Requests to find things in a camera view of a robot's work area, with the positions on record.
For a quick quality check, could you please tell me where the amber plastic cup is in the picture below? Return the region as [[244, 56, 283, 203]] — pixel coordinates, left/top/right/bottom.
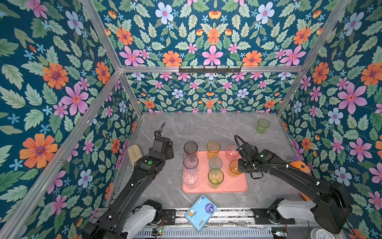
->
[[228, 160, 242, 178]]

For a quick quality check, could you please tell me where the pink plastic cup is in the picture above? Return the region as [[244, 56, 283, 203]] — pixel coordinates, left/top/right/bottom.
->
[[225, 145, 239, 158]]

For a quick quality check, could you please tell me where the dark grey plastic cup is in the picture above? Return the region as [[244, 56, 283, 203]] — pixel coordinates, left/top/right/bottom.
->
[[183, 141, 198, 158]]

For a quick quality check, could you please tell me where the blue translucent plastic cup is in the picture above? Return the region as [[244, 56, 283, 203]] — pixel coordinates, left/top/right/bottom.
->
[[183, 155, 199, 171]]

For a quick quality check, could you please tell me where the teal plastic cup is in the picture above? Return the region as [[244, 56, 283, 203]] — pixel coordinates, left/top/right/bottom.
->
[[209, 157, 223, 169]]

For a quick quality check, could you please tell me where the clear plastic cup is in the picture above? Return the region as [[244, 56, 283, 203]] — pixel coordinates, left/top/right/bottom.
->
[[183, 169, 199, 189]]

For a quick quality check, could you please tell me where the light green plastic cup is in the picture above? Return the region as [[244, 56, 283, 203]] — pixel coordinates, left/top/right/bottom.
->
[[256, 119, 270, 134]]

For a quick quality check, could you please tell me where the olive green plastic cup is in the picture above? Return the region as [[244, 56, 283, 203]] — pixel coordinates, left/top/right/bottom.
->
[[208, 169, 224, 189]]

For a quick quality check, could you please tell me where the yellow plastic cup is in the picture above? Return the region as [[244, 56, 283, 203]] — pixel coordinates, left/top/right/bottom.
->
[[206, 141, 221, 159]]

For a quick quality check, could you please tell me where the pink rectangular tray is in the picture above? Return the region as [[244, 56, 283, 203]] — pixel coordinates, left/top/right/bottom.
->
[[182, 151, 248, 194]]

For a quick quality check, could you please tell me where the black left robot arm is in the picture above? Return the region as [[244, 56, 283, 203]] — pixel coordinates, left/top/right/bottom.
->
[[82, 136, 174, 239]]

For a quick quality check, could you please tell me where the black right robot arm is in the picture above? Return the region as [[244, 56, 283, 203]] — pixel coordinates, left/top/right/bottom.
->
[[237, 142, 352, 234]]

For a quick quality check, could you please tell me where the beige sponge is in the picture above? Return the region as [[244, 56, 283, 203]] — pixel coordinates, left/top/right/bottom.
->
[[127, 144, 143, 168]]

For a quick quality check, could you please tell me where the orange plush toy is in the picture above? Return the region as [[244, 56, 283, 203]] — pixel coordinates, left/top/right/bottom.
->
[[290, 160, 311, 175]]

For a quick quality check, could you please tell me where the blue cartoon box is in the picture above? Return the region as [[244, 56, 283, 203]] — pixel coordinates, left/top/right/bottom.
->
[[185, 195, 217, 232]]

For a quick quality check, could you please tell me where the white clock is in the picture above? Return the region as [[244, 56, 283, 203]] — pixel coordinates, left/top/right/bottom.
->
[[310, 228, 334, 239]]

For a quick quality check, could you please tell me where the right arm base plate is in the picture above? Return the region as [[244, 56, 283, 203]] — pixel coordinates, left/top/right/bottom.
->
[[251, 208, 295, 225]]

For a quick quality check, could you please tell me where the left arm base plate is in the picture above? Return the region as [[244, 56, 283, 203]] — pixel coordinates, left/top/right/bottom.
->
[[162, 209, 177, 226]]

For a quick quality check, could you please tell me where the black hook rail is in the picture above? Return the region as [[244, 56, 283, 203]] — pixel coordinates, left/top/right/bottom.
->
[[179, 66, 242, 74]]

